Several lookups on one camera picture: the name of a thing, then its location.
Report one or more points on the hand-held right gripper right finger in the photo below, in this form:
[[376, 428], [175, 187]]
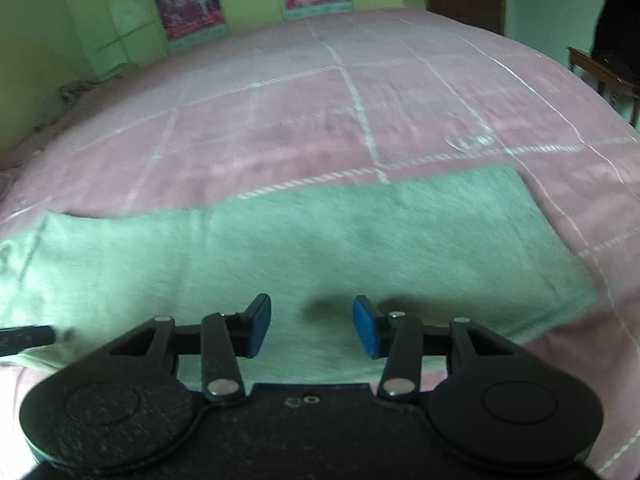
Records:
[[367, 329]]

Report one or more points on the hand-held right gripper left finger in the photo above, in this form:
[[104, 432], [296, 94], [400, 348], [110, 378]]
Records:
[[260, 327]]

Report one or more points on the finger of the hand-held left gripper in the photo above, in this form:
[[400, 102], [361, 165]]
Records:
[[27, 339]]

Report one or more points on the green towel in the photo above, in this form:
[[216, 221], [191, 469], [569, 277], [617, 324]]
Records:
[[325, 240]]

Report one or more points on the pink checked bed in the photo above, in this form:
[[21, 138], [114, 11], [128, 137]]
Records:
[[300, 110]]

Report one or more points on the wooden chair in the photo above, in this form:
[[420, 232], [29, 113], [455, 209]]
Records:
[[607, 77]]

